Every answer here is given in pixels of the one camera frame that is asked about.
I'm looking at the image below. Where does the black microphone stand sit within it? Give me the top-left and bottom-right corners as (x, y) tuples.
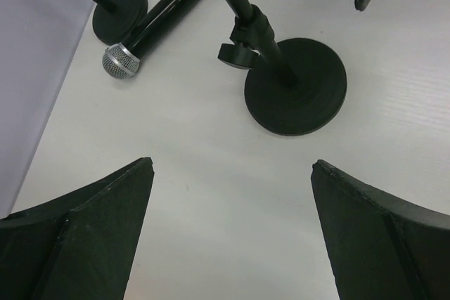
(218, 0), (347, 136)
(92, 0), (148, 45)

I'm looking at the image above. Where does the black microphone silver grille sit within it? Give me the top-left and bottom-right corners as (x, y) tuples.
(102, 0), (200, 79)

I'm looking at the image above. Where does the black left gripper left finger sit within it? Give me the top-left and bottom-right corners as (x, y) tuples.
(1, 157), (154, 299)

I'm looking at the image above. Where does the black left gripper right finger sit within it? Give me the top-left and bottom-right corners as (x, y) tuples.
(311, 160), (449, 299)

